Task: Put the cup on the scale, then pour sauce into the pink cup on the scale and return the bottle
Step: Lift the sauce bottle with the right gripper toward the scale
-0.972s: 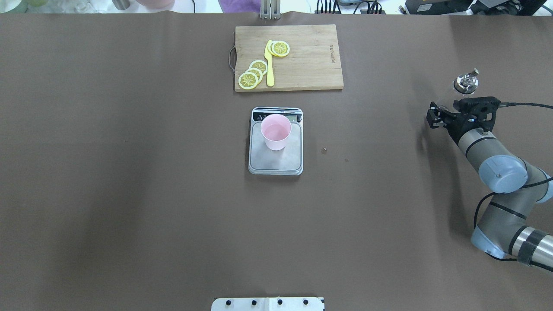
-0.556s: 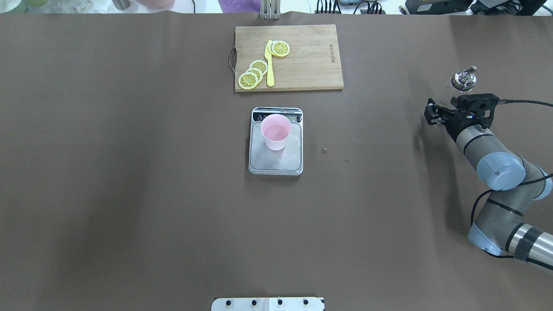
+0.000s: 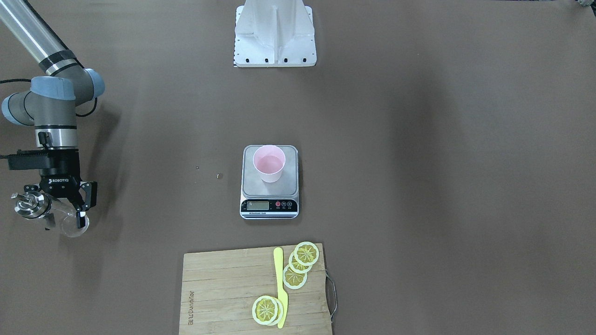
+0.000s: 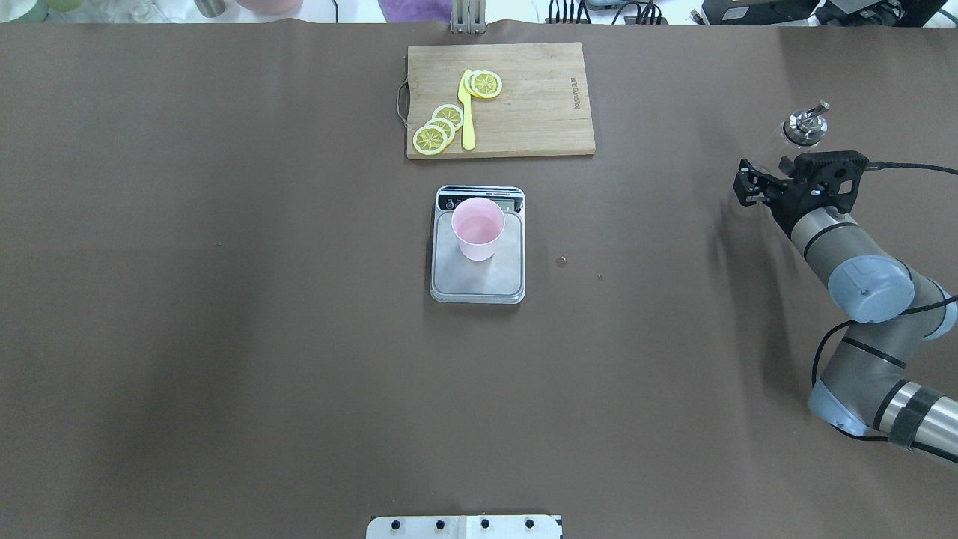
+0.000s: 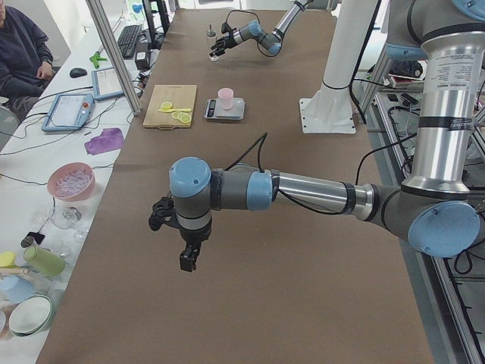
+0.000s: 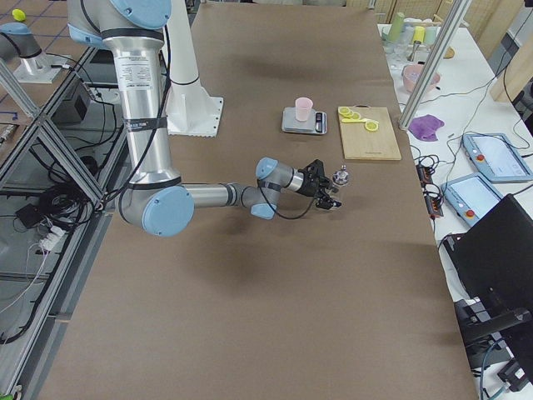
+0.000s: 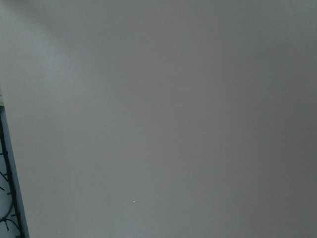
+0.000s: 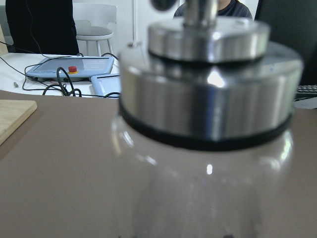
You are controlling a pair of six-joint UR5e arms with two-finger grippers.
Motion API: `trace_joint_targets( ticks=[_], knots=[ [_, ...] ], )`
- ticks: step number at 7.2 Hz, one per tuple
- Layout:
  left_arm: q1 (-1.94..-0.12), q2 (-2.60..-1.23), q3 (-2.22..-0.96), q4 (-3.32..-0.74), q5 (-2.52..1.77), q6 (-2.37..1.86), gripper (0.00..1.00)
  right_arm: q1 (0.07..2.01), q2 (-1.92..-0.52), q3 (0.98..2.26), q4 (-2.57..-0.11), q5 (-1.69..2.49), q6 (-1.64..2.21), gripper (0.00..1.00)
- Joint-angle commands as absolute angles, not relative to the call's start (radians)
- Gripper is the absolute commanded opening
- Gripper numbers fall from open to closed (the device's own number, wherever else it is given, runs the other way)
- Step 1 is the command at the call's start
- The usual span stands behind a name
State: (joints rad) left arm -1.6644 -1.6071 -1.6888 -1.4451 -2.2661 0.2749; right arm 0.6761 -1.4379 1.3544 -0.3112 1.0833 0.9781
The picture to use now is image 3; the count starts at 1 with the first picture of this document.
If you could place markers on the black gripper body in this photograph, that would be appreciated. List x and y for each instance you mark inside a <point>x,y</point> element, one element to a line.
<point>63,174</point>

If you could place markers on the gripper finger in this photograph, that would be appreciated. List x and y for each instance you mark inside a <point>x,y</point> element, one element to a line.
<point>83,197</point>
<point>31,188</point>

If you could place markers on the pink plastic cup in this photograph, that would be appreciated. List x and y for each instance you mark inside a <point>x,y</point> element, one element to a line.
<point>269,161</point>

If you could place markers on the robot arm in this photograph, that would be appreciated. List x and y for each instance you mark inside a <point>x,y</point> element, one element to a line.
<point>61,198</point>

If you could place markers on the silver digital kitchen scale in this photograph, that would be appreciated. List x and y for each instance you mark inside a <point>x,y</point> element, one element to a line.
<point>277,200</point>

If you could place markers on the bamboo cutting board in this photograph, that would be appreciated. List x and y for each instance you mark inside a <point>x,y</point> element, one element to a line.
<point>219,288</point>

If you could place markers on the yellow plastic knife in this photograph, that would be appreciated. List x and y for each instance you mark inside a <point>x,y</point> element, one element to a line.
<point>279,275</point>

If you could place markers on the lemon slice by knife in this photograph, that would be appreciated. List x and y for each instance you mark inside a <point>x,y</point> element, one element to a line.
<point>267,311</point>

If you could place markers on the lemon slice middle stack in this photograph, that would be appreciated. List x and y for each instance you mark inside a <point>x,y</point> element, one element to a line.
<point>297,267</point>

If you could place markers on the lemon slice stack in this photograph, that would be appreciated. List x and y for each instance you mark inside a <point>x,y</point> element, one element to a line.
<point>297,267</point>
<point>293,280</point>

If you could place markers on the lemon slice top stack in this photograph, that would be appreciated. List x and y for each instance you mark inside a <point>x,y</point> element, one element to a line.
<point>293,280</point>

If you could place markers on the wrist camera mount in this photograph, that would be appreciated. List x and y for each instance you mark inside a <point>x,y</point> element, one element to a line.
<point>29,160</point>

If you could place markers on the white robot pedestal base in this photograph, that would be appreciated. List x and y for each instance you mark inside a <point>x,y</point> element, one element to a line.
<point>274,33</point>

